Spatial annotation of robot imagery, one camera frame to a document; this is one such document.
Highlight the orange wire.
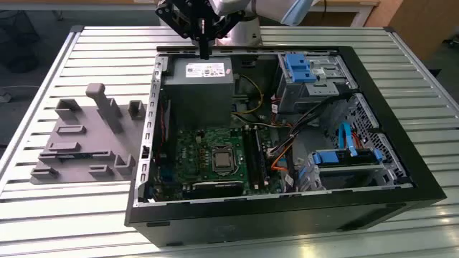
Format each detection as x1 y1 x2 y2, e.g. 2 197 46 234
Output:
269 147 293 172

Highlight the silver disk bay bracket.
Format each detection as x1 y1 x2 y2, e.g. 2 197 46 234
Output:
308 150 394 190

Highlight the black graphics card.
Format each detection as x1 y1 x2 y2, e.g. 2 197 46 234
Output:
182 180 245 199

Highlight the blue flat wire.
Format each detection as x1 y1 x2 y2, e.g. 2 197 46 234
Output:
337 122 358 158

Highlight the silver CPU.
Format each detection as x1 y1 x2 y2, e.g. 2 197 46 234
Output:
213 153 233 167

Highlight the wooden cabinet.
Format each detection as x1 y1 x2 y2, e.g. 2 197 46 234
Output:
365 0 459 63

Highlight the wooden desk with white legs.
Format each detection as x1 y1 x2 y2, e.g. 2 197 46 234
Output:
236 0 380 27

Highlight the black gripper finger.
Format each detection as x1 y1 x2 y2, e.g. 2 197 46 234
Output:
154 1 205 60
204 15 238 61

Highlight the yellow wire bundle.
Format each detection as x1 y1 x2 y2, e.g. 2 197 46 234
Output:
230 74 264 116

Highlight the grey parts rack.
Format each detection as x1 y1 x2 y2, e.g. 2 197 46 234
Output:
29 83 147 186

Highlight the black cable bundle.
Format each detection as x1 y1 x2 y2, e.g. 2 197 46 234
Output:
285 92 356 138

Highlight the metal drive bay cage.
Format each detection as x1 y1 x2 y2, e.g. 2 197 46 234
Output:
274 52 358 113

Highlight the metal CPU socket cover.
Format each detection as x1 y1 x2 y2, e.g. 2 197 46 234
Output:
209 145 240 175

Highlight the black open PC case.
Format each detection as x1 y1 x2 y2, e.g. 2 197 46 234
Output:
122 45 448 247

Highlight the black disk in blue carrier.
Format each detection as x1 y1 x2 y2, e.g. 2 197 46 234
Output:
310 149 384 169

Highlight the black empty RAM slot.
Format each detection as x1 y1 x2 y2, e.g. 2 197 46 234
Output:
242 125 261 190

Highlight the grey power supply unit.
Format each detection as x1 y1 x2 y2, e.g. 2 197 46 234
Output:
158 58 236 130

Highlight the green motherboard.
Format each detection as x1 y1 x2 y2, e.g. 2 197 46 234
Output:
151 125 288 201

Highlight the blue plastic disk carrier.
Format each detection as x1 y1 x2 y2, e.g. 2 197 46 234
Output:
285 53 317 83

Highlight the blue RAM stick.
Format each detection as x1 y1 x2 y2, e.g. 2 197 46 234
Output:
39 151 109 160

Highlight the black mesh wastebasket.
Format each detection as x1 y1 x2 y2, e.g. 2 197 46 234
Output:
0 10 39 74

